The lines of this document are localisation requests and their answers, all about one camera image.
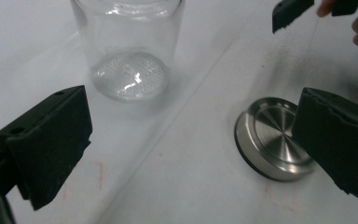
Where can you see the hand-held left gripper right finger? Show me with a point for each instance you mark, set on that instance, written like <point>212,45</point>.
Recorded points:
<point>335,140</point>

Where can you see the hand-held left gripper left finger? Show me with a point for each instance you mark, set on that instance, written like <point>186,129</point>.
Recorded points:
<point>48,146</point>

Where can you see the round steel jar lid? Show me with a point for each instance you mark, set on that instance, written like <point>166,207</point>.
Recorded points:
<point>273,140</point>

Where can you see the clear glass jar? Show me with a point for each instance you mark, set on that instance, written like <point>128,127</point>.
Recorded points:
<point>130,53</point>

